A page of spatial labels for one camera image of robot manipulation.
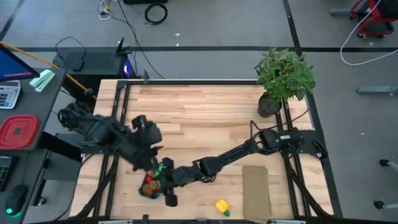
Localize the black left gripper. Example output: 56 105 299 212
130 114 164 154

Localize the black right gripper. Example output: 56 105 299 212
158 157 203 208

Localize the teal tupperware container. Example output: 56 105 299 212
139 167 163 199

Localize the red tupperware lid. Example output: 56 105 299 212
0 114 40 150

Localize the yellow toy bell pepper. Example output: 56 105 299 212
215 199 230 218

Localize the brown cardboard sheet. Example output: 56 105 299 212
242 165 271 221

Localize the black computer tower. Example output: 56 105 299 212
52 37 137 96

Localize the dark round plant pot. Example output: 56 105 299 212
257 92 283 118

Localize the grey side desk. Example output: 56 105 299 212
0 67 67 224

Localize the mint green stapler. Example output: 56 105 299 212
29 68 56 93

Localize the green leafy plant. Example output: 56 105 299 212
254 47 317 103

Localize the black computer mouse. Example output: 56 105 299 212
4 184 29 218

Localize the dark keyboard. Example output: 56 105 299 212
0 155 13 192

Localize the grey desk calculator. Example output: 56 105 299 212
0 80 22 110

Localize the blue screen monitor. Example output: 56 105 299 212
0 43 40 82

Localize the grey leg with black caster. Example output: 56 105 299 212
374 200 398 210
379 159 398 174

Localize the grey metal floor bar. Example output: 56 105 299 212
356 85 398 95

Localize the black cable bundle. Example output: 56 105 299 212
74 154 121 218
282 155 332 218

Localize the long black floor cable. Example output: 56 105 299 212
117 0 165 79

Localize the coiled black cable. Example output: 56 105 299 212
144 2 169 25

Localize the yellow cable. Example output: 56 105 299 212
0 40 97 100

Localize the white cable cluster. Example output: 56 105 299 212
98 0 113 21

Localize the white floor cable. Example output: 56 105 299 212
340 0 398 66

